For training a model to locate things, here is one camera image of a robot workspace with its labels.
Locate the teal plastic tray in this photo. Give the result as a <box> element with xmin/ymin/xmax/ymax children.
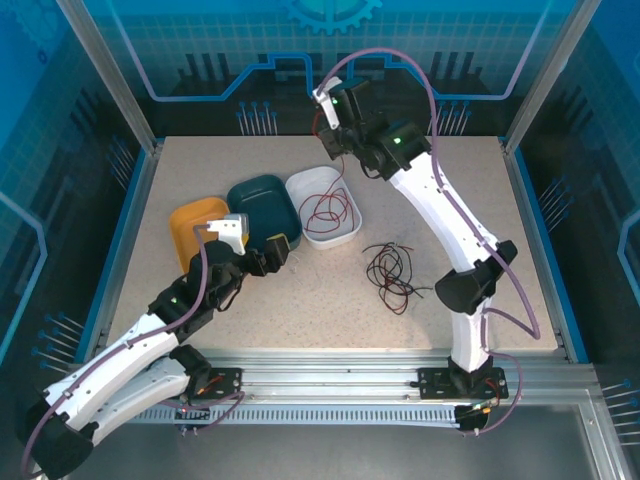
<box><xmin>226</xmin><ymin>173</ymin><xmax>304</xmax><ymax>251</ymax></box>

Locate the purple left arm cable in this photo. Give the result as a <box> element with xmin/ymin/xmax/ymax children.
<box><xmin>19</xmin><ymin>223</ymin><xmax>211</xmax><ymax>480</ymax></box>

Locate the white plastic tray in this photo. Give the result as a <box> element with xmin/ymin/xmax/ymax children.
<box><xmin>284</xmin><ymin>165</ymin><xmax>363</xmax><ymax>251</ymax></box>

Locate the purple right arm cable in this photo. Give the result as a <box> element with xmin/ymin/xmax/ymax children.
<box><xmin>319</xmin><ymin>47</ymin><xmax>542</xmax><ymax>436</ymax></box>

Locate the slotted grey cable duct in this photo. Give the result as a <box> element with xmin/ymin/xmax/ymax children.
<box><xmin>134</xmin><ymin>403</ymin><xmax>464</xmax><ymax>427</ymax></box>

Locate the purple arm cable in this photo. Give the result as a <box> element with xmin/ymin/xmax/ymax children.
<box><xmin>319</xmin><ymin>47</ymin><xmax>542</xmax><ymax>436</ymax></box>
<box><xmin>19</xmin><ymin>223</ymin><xmax>211</xmax><ymax>480</ymax></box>

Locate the orange plastic tray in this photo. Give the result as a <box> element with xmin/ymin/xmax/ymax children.
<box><xmin>168</xmin><ymin>196</ymin><xmax>231</xmax><ymax>276</ymax></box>

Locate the black cable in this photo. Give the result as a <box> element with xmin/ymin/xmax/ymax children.
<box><xmin>364</xmin><ymin>242</ymin><xmax>434</xmax><ymax>311</ymax></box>

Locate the aluminium frame post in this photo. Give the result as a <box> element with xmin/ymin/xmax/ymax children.
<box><xmin>502</xmin><ymin>0</ymin><xmax>601</xmax><ymax>154</ymax></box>
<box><xmin>54</xmin><ymin>0</ymin><xmax>164</xmax><ymax>154</ymax></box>

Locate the aluminium base rail beam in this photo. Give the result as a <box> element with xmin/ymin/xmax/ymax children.
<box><xmin>99</xmin><ymin>347</ymin><xmax>569</xmax><ymax>405</ymax></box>

